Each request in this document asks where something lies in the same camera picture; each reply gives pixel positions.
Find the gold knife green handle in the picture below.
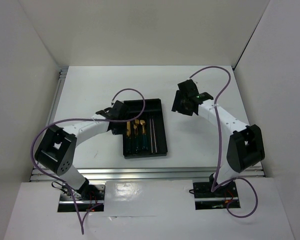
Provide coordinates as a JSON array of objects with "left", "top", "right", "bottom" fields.
[{"left": 126, "top": 121, "right": 132, "bottom": 154}]

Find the gold fork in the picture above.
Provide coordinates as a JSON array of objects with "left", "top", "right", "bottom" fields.
[{"left": 133, "top": 119, "right": 140, "bottom": 154}]

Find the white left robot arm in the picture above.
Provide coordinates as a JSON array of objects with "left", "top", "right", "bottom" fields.
[{"left": 34, "top": 110, "right": 128, "bottom": 200}]

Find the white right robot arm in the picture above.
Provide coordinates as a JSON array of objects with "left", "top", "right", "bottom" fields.
[{"left": 172, "top": 90, "right": 265, "bottom": 196}]

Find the black cutlery tray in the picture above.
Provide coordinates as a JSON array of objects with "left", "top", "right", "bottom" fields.
[{"left": 122, "top": 98, "right": 168, "bottom": 159}]

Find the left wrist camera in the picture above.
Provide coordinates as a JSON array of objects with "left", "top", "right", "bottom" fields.
[{"left": 95, "top": 100, "right": 129, "bottom": 120}]

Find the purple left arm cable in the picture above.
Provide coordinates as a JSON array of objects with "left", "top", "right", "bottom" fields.
[{"left": 30, "top": 88, "right": 146, "bottom": 235}]

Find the aluminium front rail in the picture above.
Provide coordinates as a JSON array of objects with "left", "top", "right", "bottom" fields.
[{"left": 29, "top": 166, "right": 265, "bottom": 182}]

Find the aluminium rail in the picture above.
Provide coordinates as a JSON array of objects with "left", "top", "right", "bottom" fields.
[
  {"left": 29, "top": 166, "right": 265, "bottom": 182},
  {"left": 46, "top": 66, "right": 69, "bottom": 125}
]

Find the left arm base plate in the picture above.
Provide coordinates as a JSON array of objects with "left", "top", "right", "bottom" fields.
[{"left": 51, "top": 181, "right": 106, "bottom": 213}]

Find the aluminium left rail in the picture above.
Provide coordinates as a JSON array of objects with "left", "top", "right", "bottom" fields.
[{"left": 46, "top": 66, "right": 69, "bottom": 125}]

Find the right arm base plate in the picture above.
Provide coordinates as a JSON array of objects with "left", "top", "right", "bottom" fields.
[{"left": 188, "top": 182, "right": 241, "bottom": 210}]

